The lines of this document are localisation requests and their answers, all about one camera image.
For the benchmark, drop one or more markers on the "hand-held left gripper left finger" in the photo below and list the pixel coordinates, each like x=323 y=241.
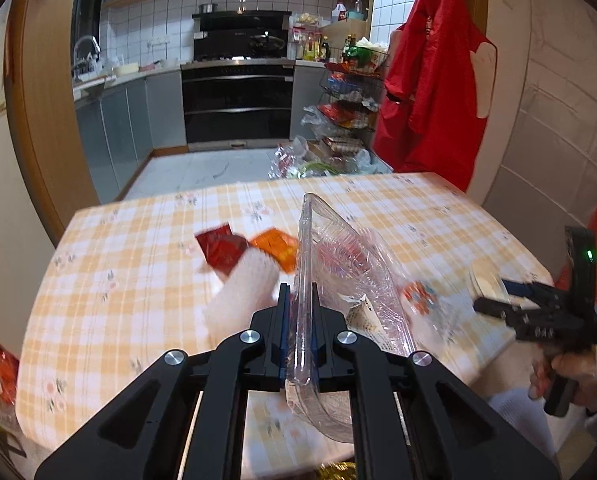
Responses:
x=283 y=332

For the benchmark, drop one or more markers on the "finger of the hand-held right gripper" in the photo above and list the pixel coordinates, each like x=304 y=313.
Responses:
x=533 y=294
x=498 y=311

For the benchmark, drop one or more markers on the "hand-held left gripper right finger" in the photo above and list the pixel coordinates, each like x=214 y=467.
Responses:
x=318 y=330

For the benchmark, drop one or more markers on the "white foam net sleeve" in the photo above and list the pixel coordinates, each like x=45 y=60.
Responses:
x=238 y=295

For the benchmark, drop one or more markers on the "clear plastic tray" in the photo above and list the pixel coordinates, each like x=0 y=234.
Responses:
x=338 y=260

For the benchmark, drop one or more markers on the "person's right hand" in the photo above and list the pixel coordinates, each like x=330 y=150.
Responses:
x=590 y=375

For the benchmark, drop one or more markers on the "clear round plastic lid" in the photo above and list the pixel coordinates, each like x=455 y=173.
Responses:
x=483 y=280

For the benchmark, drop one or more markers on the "white paper carton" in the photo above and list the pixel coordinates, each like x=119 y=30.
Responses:
x=363 y=317

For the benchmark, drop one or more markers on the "orange snack packet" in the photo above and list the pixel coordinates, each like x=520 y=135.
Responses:
x=276 y=247

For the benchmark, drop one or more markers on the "red snack packet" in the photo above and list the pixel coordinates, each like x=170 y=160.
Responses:
x=223 y=250

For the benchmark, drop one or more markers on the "gold foil wrapper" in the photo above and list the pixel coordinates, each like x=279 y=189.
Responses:
x=336 y=472

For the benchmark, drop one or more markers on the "checked floral tablecloth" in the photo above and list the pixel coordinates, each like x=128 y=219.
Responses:
x=128 y=260

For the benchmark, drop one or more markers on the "clear plastic bags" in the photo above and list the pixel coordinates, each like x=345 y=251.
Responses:
x=298 y=155

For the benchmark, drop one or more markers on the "red hanging apron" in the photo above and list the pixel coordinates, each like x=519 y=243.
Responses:
x=438 y=85

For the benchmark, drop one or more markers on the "black built-in oven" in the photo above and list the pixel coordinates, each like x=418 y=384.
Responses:
x=236 y=105

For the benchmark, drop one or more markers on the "grey narrow cabinet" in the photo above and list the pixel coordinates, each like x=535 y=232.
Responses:
x=306 y=95

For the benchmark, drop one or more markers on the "grey lower cabinets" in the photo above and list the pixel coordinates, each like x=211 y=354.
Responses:
x=118 y=125

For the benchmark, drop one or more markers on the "dark sauce bottle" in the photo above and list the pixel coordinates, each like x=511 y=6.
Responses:
x=326 y=51

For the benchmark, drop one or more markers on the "yellow oil bottle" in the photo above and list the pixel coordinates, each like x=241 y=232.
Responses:
x=311 y=47

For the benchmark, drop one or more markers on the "green bottle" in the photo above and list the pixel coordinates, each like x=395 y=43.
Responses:
x=352 y=49

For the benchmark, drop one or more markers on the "red printed package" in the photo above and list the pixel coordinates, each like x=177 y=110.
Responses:
x=1 y=372

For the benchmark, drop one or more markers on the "black wok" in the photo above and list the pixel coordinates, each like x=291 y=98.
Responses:
x=268 y=44

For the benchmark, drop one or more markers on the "black range hood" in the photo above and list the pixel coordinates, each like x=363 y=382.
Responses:
x=241 y=27

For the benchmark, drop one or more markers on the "white jug with red cap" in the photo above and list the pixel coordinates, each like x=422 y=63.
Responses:
x=339 y=13

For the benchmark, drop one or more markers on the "clear glass bottle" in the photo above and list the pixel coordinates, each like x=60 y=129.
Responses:
x=358 y=5

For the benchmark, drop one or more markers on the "steel pot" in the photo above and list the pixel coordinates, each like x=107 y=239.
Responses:
x=208 y=8

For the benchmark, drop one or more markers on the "chrome kitchen faucet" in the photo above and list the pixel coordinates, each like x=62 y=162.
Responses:
x=86 y=47

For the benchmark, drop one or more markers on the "white wall socket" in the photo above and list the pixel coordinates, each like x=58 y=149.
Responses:
x=158 y=42

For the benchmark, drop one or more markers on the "wooden door frame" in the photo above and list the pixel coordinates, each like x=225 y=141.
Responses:
x=48 y=110

